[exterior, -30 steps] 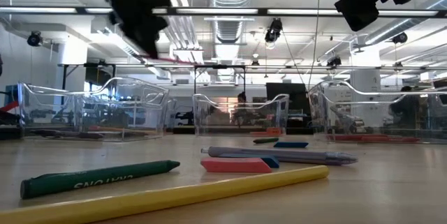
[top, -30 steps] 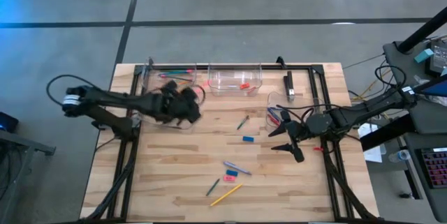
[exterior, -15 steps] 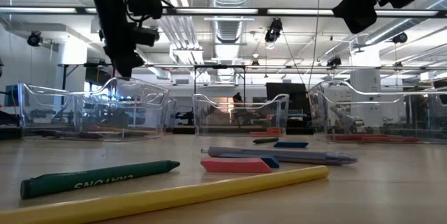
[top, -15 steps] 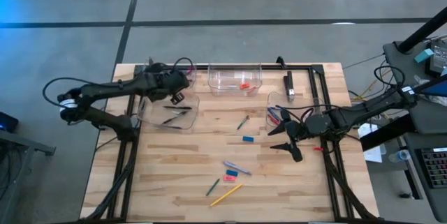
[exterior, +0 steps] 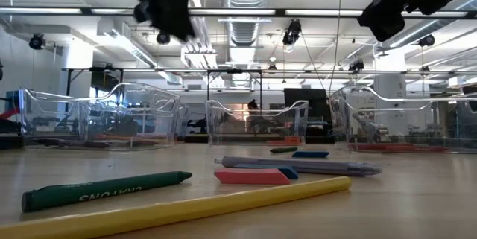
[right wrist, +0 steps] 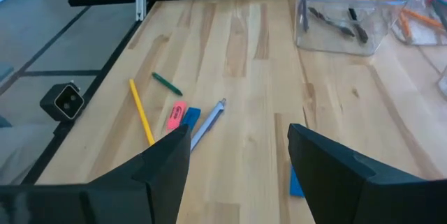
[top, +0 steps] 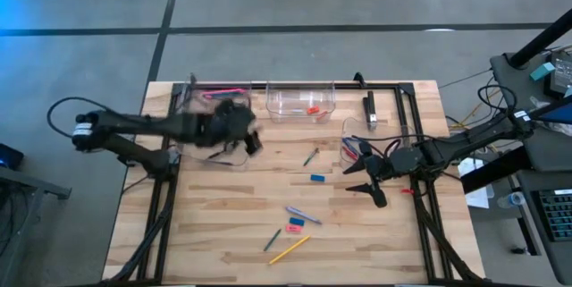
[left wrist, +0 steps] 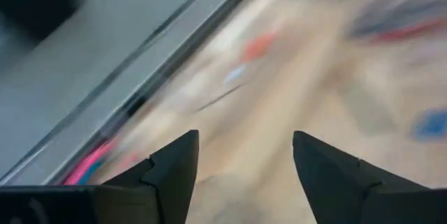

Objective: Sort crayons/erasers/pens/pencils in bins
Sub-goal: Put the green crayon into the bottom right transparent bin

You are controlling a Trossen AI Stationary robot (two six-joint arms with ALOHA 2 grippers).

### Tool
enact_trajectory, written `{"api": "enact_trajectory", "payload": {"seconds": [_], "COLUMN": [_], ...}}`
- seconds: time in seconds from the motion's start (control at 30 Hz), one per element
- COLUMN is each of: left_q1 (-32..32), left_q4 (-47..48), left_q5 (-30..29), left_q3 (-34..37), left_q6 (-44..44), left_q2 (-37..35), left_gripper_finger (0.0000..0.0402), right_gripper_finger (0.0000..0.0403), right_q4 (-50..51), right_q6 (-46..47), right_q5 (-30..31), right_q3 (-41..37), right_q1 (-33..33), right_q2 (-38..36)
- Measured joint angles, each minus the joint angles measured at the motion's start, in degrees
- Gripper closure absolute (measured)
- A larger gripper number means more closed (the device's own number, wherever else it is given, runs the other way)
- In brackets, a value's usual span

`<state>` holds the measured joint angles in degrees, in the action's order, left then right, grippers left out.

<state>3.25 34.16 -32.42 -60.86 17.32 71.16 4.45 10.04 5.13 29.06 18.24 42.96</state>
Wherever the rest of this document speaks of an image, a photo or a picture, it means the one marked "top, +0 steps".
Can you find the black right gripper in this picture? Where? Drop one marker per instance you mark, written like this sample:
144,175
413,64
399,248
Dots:
382,166

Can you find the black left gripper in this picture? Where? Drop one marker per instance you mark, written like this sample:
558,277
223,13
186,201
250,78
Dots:
228,124

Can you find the clear plastic bin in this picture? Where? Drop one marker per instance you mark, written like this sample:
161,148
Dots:
192,103
196,157
353,126
286,99

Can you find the dark green pen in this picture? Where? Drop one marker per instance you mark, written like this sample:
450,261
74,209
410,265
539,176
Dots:
311,156

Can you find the orange eraser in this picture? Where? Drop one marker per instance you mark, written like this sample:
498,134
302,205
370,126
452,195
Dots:
313,110

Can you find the yellow pencil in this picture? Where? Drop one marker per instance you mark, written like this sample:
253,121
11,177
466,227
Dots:
289,250

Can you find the green pencil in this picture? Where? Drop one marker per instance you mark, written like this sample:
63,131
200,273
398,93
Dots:
272,240

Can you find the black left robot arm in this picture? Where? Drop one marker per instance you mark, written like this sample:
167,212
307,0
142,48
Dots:
134,121

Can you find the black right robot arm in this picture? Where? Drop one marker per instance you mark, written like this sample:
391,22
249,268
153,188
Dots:
473,137

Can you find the red crayon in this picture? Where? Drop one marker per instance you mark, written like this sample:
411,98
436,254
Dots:
351,154

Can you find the dark slim pen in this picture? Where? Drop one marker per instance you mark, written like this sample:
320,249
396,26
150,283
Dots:
216,154

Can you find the blue pen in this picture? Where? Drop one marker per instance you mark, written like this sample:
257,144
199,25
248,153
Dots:
347,144

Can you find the small red tag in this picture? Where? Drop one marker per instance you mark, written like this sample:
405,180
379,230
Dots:
407,191

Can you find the black spring clamp silver jaw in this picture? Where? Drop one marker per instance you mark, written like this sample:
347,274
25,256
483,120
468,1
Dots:
370,108

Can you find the lavender pen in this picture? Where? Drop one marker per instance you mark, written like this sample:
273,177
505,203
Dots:
304,215

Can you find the pink eraser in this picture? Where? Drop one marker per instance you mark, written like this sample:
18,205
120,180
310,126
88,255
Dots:
293,228

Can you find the white paper sheet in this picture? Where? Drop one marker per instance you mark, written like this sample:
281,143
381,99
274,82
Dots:
478,197

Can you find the black crossbar beam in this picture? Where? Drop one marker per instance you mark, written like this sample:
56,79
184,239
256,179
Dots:
496,171

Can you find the clear water bottle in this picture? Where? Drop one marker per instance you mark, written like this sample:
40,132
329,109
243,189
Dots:
511,200

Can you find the small black caster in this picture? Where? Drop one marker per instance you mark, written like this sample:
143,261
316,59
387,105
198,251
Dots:
518,250

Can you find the grey desk with teal box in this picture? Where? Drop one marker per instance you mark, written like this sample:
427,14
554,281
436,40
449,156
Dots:
543,153

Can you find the backlit black keyboard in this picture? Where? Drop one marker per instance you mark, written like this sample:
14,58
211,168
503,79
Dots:
558,215

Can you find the clear plastic bag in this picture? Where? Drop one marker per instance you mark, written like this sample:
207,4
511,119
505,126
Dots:
561,129

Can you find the teal box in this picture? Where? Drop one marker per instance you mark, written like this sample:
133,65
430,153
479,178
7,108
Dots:
542,71

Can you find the grey metal stand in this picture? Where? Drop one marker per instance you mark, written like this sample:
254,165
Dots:
27,184

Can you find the grey desk with keyboard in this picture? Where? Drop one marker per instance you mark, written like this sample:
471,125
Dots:
563,260

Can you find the black computer tower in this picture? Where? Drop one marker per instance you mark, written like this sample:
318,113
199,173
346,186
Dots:
10,157

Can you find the black electronic device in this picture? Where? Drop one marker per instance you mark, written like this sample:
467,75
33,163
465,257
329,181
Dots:
562,77

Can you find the black diagonal pole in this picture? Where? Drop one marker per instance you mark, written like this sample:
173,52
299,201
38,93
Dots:
540,39

